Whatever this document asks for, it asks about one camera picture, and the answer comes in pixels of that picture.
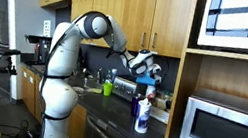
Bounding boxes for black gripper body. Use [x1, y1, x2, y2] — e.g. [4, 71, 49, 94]
[134, 81, 150, 97]

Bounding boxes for white and red can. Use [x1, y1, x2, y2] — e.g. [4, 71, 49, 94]
[144, 84, 159, 103]

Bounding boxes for wooden compartment box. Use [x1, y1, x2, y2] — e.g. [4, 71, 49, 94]
[147, 88, 175, 125]

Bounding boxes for stainless steel toaster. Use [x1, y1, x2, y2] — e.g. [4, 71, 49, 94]
[110, 74, 141, 103]

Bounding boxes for purple steel tumbler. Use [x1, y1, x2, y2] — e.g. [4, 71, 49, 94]
[128, 93, 144, 118]

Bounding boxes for white wipes canister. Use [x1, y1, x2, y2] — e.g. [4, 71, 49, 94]
[133, 96, 153, 136]

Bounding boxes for green plastic cup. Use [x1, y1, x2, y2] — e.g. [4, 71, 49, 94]
[101, 81, 114, 97]

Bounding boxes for large chrome faucet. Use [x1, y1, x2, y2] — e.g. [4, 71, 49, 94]
[95, 66, 109, 85]

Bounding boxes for yellow sponge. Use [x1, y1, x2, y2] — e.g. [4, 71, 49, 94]
[88, 87, 103, 96]

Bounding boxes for stainless steel sink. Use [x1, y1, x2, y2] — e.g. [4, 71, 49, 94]
[70, 74, 106, 100]

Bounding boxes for wooden upper cabinets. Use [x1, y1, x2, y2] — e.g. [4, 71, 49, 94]
[29, 0, 197, 62]

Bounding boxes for wooden lower cabinet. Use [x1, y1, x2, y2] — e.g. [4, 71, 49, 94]
[65, 104, 90, 138]
[12, 65, 52, 124]

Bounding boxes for black coffee machine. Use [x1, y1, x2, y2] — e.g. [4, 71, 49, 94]
[21, 32, 52, 68]

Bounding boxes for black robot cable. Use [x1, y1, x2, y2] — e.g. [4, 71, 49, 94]
[30, 3, 107, 138]

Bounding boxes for white wall sign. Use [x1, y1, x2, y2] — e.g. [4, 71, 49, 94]
[41, 19, 54, 38]

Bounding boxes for black floor cables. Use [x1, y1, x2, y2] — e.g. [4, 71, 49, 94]
[0, 115, 42, 138]

